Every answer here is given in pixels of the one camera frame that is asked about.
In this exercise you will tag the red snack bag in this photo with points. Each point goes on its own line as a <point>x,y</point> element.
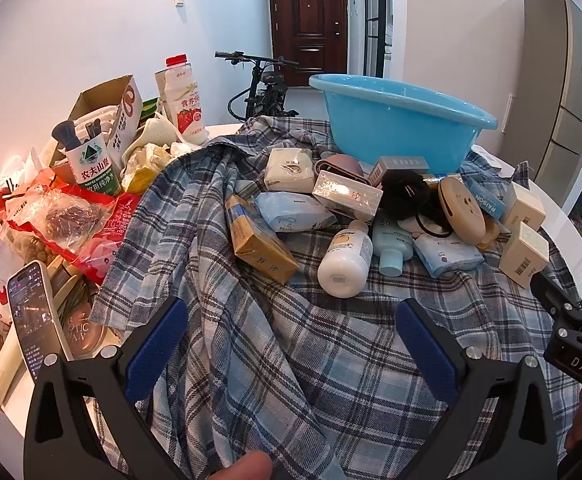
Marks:
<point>71,220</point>

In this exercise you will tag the large blue tissue pack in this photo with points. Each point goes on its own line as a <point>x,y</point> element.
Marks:
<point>296,212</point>

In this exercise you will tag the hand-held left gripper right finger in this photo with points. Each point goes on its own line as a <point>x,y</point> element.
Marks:
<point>423,347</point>

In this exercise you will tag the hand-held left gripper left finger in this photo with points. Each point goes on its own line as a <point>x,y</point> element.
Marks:
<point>156,347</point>

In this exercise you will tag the yellow plastic bag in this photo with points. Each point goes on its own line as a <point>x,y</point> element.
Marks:
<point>143,175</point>

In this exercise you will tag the blue plastic basin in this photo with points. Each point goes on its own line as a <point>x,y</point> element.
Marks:
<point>401,125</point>

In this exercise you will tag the grey box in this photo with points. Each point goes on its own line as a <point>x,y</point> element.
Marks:
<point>398,167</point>

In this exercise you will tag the person's left hand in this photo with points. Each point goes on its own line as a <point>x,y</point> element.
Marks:
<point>238,466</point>

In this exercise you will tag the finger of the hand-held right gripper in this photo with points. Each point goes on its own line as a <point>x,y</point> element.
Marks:
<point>563,305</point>

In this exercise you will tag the smartphone in cream case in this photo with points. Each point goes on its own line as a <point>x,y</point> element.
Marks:
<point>33,320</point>

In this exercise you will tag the strawberry milk bottle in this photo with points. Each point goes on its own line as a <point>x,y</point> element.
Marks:
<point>186,105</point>

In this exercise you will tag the round bronze tin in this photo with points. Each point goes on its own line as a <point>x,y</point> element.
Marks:
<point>88,332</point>

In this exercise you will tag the light blue sunscreen bottle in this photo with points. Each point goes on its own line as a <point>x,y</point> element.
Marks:
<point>392,245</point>

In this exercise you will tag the open cardboard box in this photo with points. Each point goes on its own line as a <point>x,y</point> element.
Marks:
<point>121,110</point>

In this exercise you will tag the green label water carton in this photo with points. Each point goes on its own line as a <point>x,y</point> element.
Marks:
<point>93,167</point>

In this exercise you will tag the black plush hair accessory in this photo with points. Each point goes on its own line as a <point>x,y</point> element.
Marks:
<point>408,195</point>

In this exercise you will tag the plain cream box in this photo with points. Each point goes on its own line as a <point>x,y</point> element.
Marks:
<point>523,207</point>

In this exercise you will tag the black bicycle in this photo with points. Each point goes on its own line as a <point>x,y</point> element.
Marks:
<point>261,90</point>

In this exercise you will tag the blue plaid shirt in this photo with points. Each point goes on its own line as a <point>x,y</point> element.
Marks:
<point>281,375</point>

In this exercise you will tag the small blue tissue pack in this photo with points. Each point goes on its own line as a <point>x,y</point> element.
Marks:
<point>446,255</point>

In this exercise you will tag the blue carton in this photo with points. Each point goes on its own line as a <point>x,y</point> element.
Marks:
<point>488,197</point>

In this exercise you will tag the yellow box with blue label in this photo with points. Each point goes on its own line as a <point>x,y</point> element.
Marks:
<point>258,245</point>

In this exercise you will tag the white foam clog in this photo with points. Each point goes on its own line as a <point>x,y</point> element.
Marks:
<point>153,132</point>

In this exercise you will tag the shiny clear box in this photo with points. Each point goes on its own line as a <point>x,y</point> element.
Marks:
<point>346,195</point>

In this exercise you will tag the beige tissue pack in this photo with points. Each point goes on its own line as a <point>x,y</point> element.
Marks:
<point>288,170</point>

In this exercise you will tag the cream box with barcode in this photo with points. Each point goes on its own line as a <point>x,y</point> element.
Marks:
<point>523,255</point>

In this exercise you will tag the grey refrigerator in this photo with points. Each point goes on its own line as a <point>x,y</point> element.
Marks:
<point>566,100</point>

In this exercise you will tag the glass partition door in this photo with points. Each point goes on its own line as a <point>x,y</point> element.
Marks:
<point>378,10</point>

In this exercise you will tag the brown door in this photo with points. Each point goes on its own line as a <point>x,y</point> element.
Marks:
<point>308,25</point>

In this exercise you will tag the white lotion bottle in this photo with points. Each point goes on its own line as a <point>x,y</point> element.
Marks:
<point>343,265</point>

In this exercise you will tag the grey makeup brush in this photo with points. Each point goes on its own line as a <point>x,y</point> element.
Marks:
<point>65,132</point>

